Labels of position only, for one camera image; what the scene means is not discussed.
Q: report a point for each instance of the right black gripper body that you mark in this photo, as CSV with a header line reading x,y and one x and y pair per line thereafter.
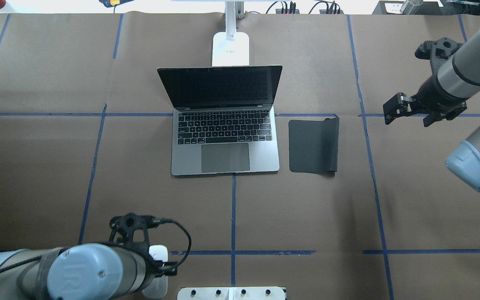
x,y
430,95

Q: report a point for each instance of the white computer mouse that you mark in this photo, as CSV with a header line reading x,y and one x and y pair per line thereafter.
x,y
158,286

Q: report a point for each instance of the silver metal cylinder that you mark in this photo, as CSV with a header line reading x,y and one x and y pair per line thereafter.
x,y
410,7

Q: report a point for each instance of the white desk lamp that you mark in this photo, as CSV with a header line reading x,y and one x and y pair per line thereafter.
x,y
231,48

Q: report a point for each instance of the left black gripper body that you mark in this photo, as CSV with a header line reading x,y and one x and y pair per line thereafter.
x,y
161,268

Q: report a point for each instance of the far orange black usb hub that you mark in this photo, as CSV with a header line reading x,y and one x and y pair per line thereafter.
x,y
287,8

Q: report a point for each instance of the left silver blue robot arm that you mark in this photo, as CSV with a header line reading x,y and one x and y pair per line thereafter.
x,y
92,271

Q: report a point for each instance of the black box under cylinder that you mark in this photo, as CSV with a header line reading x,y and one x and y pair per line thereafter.
x,y
392,7

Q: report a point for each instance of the orange black usb hub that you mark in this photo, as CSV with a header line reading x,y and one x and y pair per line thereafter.
x,y
287,8
331,8

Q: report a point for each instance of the grey laptop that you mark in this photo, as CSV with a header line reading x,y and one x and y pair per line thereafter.
x,y
223,119

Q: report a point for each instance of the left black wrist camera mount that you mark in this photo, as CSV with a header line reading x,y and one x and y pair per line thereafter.
x,y
123,230

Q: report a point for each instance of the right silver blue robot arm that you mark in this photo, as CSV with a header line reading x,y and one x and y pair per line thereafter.
x,y
460,76

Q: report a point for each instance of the dark blue patterned pouch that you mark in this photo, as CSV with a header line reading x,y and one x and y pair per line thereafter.
x,y
113,3

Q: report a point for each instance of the near orange black usb hub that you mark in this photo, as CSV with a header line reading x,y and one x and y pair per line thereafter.
x,y
331,8

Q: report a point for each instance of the black mouse pad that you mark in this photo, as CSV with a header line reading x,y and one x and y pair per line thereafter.
x,y
313,145

